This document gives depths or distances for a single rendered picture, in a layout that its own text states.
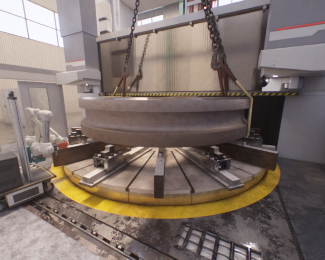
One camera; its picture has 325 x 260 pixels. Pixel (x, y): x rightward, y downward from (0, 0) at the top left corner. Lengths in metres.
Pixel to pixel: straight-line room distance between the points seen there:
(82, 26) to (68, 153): 4.40
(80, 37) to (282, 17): 5.69
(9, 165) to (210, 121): 3.52
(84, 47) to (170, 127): 4.66
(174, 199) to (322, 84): 3.83
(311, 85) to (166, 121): 3.22
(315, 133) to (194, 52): 4.15
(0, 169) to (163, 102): 2.75
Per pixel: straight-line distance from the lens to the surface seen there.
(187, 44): 5.99
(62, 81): 6.88
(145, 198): 2.87
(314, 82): 4.72
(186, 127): 3.05
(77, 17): 7.00
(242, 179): 3.32
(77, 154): 4.13
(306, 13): 4.30
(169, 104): 2.81
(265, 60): 3.62
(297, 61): 3.67
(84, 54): 6.60
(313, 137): 5.88
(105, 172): 3.19
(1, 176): 3.53
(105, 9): 8.36
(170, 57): 6.12
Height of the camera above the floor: 1.80
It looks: 12 degrees down
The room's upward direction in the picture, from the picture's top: straight up
